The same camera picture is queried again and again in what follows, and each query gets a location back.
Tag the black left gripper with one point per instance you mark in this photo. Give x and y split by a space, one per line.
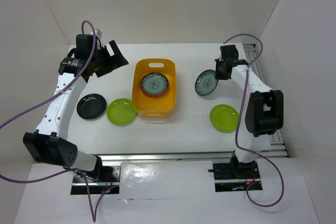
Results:
116 59

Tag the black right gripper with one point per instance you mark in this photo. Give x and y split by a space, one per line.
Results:
218 76

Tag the blue floral plate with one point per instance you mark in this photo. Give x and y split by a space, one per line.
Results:
206 83
154 83

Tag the black plate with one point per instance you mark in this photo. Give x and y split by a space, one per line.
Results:
91 106

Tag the orange plate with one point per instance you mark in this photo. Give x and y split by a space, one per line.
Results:
152 95

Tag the green plate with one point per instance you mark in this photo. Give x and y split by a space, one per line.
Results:
121 112
224 118

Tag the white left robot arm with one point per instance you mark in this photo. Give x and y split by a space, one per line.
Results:
48 143

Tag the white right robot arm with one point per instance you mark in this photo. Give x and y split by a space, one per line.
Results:
262 113

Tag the yellow plastic bin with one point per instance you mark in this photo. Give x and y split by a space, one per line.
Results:
160 107

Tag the aluminium rail right side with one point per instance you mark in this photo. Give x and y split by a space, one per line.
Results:
275 142

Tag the aluminium rail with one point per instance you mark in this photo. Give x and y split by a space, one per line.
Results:
275 142
163 157

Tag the aluminium rail front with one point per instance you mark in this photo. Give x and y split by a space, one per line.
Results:
163 157

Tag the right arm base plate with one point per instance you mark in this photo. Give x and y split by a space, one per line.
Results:
228 180

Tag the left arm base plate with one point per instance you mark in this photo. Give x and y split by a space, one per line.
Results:
108 182

